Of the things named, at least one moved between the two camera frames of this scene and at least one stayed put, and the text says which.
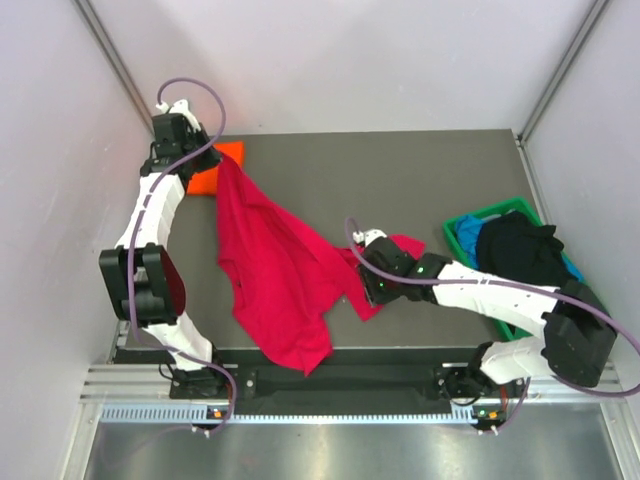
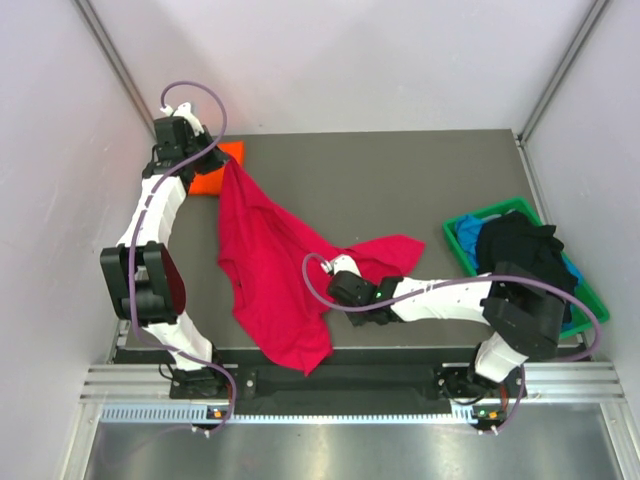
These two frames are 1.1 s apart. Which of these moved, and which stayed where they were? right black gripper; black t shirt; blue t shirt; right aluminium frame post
Moved: right black gripper
Stayed: black t shirt; right aluminium frame post; blue t shirt
